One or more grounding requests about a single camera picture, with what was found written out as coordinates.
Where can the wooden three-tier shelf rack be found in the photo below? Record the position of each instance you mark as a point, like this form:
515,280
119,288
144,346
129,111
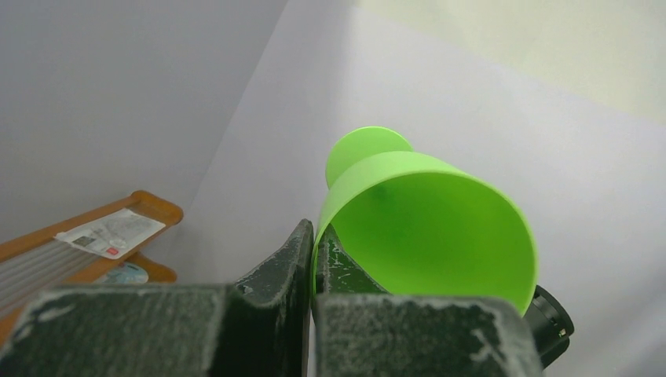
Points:
36,262

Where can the blue blister pack middle shelf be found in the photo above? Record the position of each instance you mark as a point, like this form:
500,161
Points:
125,273

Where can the green plastic wine glass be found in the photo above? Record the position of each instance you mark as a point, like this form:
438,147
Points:
418,225

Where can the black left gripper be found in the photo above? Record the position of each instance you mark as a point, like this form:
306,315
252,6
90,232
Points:
363,330

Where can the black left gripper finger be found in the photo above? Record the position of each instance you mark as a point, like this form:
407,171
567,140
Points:
256,326

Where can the white flat packet top shelf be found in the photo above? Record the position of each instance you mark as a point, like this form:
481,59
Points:
113,235

